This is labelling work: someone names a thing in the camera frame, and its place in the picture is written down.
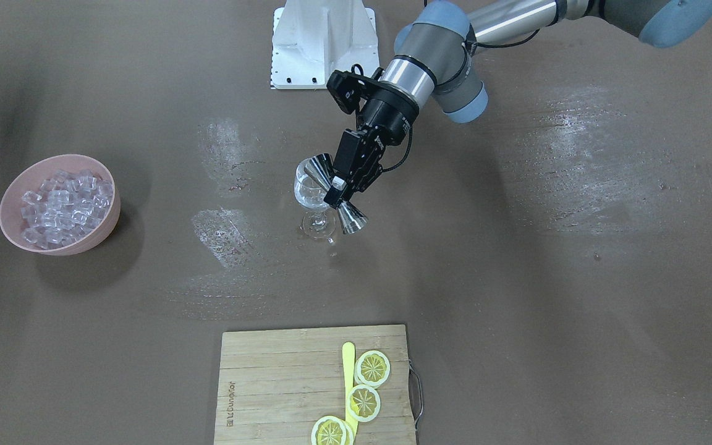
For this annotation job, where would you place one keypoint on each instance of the pile of clear ice cubes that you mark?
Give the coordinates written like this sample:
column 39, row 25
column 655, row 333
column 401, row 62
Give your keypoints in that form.
column 65, row 208

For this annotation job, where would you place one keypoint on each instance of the lemon slice near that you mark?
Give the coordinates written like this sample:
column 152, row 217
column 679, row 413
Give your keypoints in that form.
column 331, row 430

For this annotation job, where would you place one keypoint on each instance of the steel double jigger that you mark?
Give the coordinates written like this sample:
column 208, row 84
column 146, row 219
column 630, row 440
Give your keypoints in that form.
column 321, row 170

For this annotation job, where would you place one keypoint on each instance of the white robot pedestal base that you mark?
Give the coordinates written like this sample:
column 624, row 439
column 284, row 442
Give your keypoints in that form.
column 312, row 39

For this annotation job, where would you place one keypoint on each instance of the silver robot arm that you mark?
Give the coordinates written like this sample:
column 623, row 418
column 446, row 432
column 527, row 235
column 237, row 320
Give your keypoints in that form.
column 433, row 59

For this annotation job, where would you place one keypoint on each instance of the bamboo cutting board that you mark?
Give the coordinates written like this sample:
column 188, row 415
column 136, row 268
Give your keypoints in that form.
column 275, row 384

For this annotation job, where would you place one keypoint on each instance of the clear wine glass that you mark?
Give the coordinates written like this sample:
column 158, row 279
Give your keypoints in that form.
column 317, row 223

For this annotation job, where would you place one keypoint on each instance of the lemon slice far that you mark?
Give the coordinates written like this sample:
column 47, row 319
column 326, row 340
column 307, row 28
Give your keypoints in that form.
column 372, row 369

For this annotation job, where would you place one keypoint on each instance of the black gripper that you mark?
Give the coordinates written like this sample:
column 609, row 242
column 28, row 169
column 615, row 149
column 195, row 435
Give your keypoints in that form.
column 389, row 119

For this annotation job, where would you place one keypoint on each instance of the yellow plastic knife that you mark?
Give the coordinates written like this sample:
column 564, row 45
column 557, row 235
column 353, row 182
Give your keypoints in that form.
column 348, row 361

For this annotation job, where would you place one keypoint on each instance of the lemon slice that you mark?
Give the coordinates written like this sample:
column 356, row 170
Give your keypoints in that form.
column 362, row 403
column 331, row 430
column 372, row 369

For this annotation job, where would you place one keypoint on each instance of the pink bowl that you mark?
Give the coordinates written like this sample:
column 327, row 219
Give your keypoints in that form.
column 11, row 222

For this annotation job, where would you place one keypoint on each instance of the lemon slice middle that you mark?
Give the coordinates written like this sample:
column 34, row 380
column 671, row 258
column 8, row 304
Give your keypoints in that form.
column 362, row 403

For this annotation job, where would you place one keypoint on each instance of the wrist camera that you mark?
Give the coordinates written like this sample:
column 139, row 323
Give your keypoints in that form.
column 346, row 88

